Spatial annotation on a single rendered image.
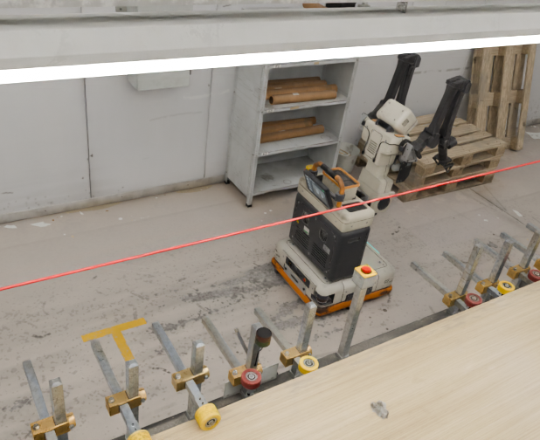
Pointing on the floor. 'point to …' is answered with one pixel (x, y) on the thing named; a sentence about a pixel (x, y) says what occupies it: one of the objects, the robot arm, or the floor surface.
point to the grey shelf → (295, 149)
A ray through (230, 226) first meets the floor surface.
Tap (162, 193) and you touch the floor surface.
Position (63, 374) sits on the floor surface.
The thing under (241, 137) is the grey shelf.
